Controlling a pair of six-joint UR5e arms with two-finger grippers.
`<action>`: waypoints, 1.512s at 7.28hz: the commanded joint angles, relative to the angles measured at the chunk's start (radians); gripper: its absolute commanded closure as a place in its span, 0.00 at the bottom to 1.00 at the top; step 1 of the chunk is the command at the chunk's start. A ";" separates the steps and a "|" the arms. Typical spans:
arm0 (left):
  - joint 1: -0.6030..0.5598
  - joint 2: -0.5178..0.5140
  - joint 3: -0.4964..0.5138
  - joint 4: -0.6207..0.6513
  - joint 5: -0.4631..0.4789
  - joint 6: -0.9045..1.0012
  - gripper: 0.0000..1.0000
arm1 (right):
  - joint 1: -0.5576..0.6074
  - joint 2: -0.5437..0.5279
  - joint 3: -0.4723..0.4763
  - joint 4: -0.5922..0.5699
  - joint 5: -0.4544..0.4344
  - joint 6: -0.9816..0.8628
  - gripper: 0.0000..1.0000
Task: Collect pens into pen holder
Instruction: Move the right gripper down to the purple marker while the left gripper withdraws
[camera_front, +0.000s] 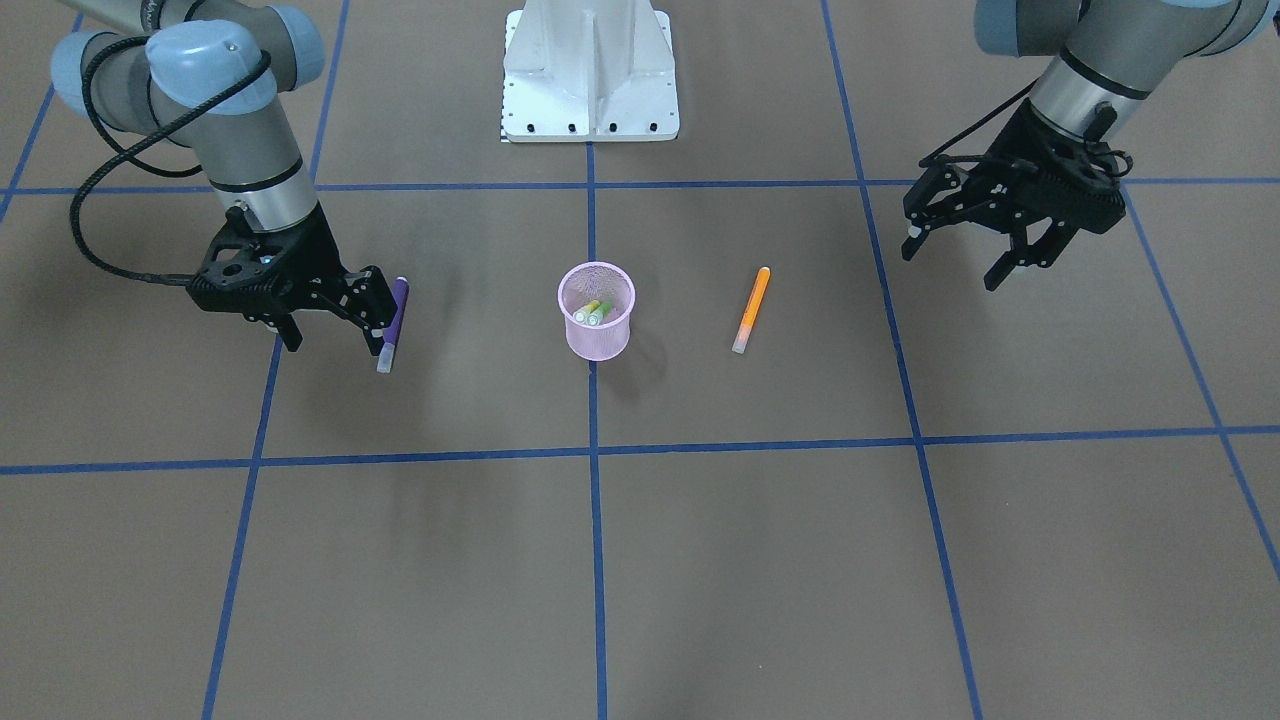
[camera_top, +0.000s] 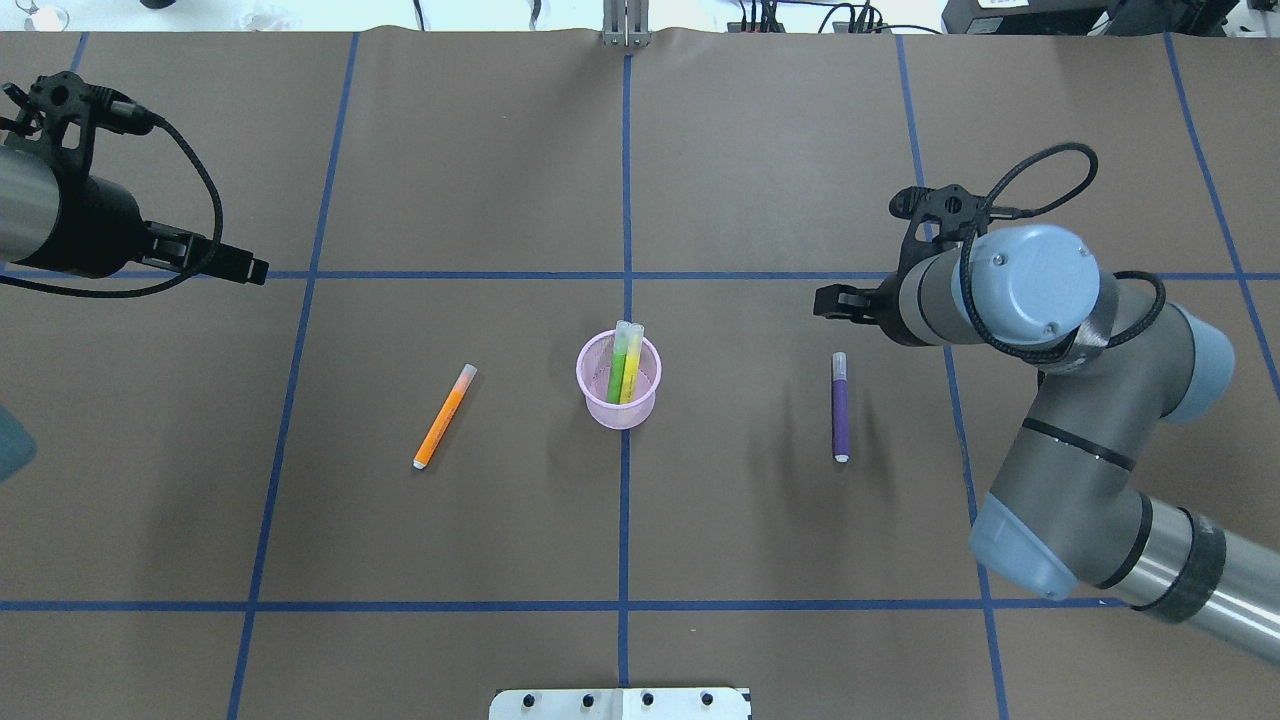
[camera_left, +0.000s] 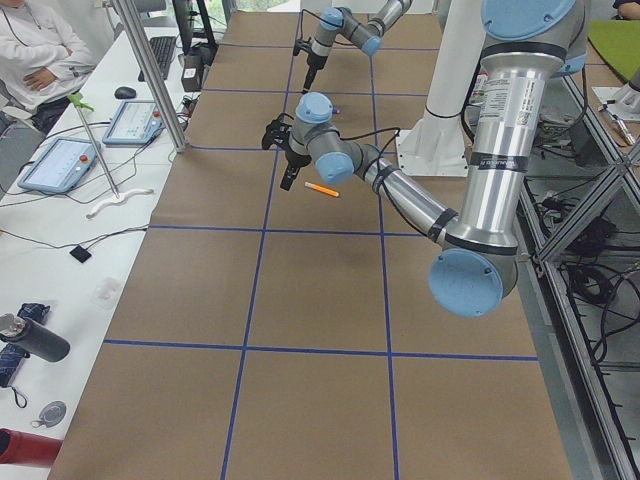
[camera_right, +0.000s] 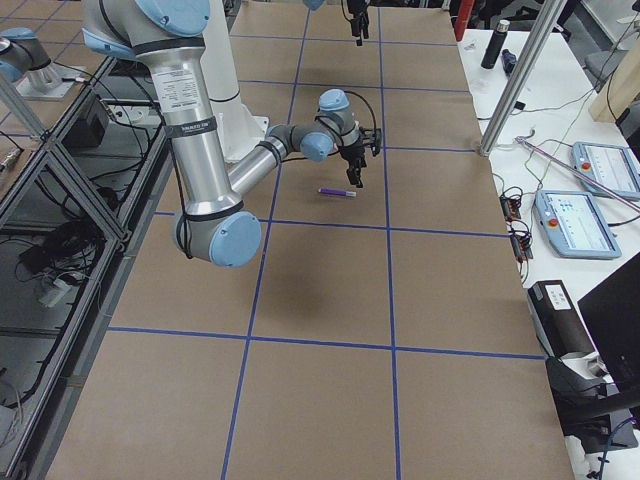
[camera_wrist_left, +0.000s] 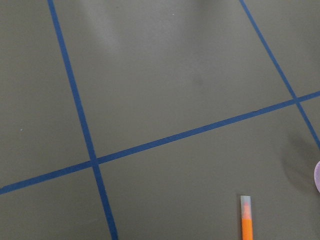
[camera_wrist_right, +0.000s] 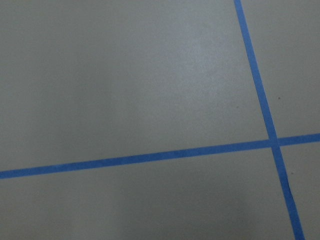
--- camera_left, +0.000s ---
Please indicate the red bottle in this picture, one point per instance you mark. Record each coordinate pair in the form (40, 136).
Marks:
(26, 449)

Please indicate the black water bottle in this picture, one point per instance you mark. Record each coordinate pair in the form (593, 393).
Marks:
(34, 338)

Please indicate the black computer mouse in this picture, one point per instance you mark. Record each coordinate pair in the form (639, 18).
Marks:
(125, 93)

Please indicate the orange highlighter pen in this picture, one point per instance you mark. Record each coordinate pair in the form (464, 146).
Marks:
(322, 189)

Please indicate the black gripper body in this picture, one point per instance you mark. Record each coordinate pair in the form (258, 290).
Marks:
(296, 161)
(314, 62)

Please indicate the aluminium frame post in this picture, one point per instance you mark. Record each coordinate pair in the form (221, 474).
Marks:
(140, 45)

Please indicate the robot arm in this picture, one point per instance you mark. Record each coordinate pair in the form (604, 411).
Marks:
(340, 21)
(470, 150)

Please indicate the black keyboard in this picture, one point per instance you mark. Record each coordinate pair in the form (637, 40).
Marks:
(163, 48)

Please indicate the metal rod white stand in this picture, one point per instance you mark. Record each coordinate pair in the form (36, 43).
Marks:
(117, 197)

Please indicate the clear plastic packet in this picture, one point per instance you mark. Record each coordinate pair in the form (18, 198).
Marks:
(107, 292)

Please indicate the far blue teach pendant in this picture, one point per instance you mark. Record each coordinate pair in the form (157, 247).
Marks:
(134, 123)

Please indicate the dark brown box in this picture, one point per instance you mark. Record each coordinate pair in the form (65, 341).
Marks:
(196, 64)

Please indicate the brown paper table mat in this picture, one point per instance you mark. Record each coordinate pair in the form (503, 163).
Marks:
(270, 334)

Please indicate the small black square device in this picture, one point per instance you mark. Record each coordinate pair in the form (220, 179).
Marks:
(80, 254)

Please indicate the near blue teach pendant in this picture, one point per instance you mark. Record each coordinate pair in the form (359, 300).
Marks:
(60, 166)

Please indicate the seated person white hoodie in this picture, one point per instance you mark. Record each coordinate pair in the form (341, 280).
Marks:
(43, 61)

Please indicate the round metal key tag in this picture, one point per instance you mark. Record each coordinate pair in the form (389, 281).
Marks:
(50, 415)

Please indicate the blue teach pendant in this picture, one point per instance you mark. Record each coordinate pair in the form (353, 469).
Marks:
(60, 166)
(134, 123)

